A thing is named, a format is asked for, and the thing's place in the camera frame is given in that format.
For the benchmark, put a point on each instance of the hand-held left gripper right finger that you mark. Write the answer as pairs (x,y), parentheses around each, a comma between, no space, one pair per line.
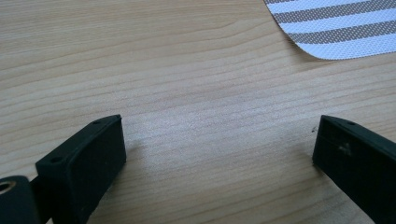
(358,168)

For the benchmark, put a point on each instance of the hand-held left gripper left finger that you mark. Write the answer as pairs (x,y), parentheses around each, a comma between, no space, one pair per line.
(81,168)

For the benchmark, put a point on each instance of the striped woven placemat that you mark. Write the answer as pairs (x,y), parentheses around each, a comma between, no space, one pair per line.
(339,31)

